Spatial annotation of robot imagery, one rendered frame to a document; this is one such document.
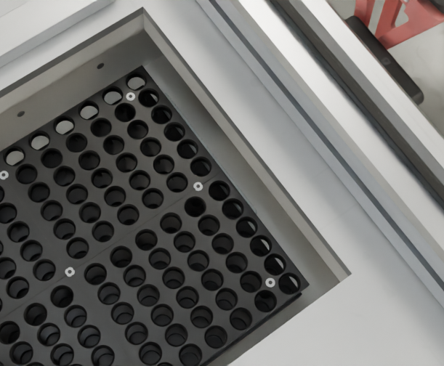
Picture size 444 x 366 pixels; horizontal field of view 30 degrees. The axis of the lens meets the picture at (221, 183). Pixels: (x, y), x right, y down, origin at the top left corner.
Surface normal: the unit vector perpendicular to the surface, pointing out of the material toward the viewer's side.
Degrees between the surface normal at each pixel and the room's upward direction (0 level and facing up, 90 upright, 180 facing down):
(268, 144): 0
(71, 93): 90
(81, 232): 0
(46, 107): 90
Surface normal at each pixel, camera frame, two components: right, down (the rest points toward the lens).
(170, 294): 0.06, -0.33
